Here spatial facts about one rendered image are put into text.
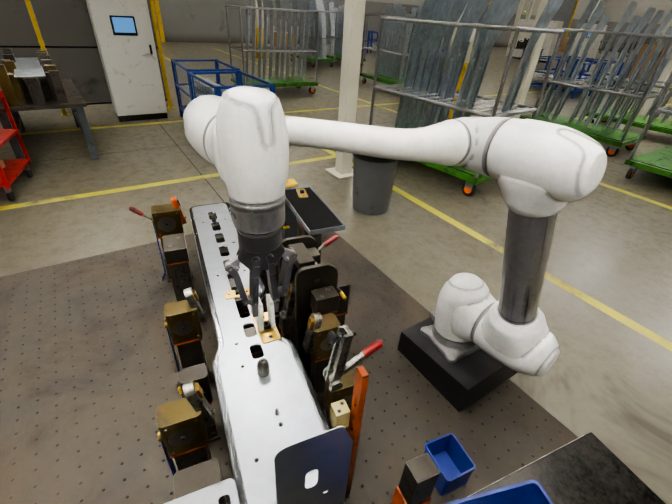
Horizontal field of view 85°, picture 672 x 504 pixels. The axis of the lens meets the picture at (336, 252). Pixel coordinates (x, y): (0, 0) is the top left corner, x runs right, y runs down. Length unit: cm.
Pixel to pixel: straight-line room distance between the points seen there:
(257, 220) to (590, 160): 60
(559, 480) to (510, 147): 68
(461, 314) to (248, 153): 92
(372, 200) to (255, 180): 334
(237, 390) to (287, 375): 13
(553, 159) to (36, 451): 151
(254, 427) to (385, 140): 69
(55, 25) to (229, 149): 771
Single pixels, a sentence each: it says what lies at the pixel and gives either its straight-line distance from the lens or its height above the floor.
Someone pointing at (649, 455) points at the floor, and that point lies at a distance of 267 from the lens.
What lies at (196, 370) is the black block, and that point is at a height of 99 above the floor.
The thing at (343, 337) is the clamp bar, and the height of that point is 121.
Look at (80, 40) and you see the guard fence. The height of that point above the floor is 115.
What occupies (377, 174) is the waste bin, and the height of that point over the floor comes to 47.
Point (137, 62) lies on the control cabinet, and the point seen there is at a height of 91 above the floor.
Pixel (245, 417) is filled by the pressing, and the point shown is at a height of 100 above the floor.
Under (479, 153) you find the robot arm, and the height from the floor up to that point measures 156.
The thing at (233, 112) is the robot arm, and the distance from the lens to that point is 54.
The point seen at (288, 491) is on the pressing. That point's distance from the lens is 63.
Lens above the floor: 180
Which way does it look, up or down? 33 degrees down
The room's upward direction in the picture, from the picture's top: 4 degrees clockwise
